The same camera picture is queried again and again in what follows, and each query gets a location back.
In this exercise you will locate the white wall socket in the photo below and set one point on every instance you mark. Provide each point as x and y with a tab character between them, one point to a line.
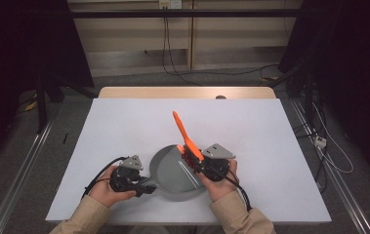
170	4

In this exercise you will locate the metal floor rail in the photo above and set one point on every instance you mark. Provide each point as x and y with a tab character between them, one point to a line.
20	182
342	182

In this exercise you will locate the person's right hand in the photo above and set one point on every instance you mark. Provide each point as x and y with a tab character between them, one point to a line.
221	190

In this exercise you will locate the white power strip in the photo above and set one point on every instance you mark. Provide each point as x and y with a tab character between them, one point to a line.
320	141

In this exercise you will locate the person's left hand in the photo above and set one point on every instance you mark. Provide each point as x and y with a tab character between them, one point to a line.
104	191

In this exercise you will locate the orange brush with grey bristles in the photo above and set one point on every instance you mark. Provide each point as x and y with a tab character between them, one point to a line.
184	133

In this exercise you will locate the wooden table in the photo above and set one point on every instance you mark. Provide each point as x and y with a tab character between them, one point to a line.
172	92

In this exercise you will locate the grey dustpan with orange lip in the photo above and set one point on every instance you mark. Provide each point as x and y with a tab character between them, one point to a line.
169	175

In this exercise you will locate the white table cover sheet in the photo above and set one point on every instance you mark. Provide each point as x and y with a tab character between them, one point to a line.
270	162

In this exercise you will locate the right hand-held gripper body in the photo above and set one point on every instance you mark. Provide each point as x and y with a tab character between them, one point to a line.
216	165

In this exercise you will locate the yellow tape strip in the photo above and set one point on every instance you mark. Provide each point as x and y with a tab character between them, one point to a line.
31	106

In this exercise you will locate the round table grommet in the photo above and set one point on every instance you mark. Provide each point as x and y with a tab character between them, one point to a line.
220	97

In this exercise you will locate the black metal stand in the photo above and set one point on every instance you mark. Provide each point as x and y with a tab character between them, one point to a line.
308	97
42	104

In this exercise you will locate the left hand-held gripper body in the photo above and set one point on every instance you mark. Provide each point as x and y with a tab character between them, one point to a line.
124	178

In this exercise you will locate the small black stick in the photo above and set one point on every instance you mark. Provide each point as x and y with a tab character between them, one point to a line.
65	138

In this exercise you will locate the black horizontal bar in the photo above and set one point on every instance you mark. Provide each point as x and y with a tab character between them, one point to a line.
205	13

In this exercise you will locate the black curtain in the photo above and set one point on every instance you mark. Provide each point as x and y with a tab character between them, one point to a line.
16	48
351	65

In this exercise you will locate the beige wooden cabinet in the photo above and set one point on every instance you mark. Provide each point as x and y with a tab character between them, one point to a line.
238	39

